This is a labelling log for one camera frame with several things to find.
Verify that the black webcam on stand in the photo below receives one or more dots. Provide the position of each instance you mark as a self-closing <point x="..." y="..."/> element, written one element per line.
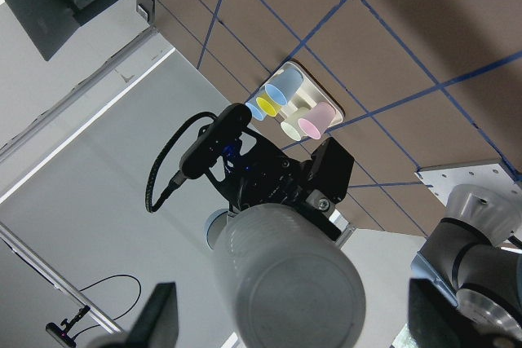
<point x="60" y="333"/>

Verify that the pink cup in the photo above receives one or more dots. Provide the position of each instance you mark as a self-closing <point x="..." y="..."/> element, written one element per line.
<point x="316" y="121"/>

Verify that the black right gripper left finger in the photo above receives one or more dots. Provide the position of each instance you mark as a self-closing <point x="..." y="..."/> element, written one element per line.
<point x="156" y="326"/>

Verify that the grey cup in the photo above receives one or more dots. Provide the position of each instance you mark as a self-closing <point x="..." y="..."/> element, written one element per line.
<point x="284" y="283"/>

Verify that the light blue cup back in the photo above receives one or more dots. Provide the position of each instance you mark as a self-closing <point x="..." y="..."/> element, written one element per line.
<point x="283" y="86"/>

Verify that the cream white cup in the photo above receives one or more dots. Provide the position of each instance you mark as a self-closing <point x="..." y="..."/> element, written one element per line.
<point x="291" y="127"/>

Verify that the light blue cup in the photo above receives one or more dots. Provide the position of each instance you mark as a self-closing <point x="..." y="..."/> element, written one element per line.
<point x="283" y="86"/>
<point x="256" y="112"/>

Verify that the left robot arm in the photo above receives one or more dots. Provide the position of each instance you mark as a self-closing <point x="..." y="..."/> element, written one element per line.
<point x="463" y="260"/>

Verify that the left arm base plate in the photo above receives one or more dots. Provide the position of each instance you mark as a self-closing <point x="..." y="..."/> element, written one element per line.
<point x="492" y="175"/>

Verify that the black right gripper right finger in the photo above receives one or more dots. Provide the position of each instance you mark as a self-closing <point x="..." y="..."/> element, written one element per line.
<point x="431" y="319"/>

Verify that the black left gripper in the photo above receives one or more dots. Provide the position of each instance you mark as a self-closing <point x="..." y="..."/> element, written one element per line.
<point x="265" y="174"/>

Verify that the light blue cup front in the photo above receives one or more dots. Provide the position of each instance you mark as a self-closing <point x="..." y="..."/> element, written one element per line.
<point x="256" y="112"/>

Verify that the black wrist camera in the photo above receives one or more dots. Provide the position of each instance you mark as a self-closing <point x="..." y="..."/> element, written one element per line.
<point x="205" y="151"/>

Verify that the yellow cup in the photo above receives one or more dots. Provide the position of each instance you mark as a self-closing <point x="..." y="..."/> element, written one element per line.
<point x="268" y="105"/>

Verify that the beige plastic tray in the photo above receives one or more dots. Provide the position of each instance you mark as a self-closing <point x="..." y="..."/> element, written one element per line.
<point x="309" y="93"/>

